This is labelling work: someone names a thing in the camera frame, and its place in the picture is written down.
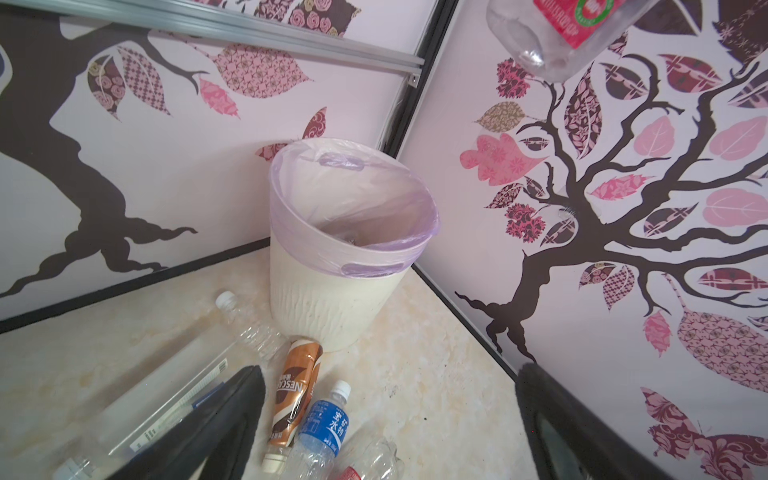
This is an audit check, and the blue label water bottle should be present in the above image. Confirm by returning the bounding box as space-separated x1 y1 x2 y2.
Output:
280 380 351 480

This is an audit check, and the tall clear blue cap bottle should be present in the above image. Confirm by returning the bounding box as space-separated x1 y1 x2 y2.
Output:
486 0 655 82

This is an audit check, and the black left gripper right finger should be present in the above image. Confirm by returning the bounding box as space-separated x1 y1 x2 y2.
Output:
515 363 670 479

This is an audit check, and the crushed orange coffee bottle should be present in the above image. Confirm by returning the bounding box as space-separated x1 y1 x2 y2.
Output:
261 337 324 475

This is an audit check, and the red label cola bottle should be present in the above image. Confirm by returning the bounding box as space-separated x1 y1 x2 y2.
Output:
329 438 405 480

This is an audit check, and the black corner frame post right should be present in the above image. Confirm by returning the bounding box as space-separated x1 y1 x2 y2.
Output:
378 0 460 158

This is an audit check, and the aluminium rail on back wall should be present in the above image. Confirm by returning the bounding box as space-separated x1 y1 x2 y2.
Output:
11 0 425 75

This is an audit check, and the white bin with purple liner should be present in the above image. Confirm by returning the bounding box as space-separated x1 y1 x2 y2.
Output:
269 138 440 352

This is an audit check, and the flat clear white cap bottle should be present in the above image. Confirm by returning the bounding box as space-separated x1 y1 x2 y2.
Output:
49 334 248 479

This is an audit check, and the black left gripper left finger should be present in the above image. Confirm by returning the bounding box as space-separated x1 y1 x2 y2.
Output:
111 365 266 479

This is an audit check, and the clear bottle with white cap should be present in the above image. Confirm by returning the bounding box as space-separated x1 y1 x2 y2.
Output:
215 291 287 363

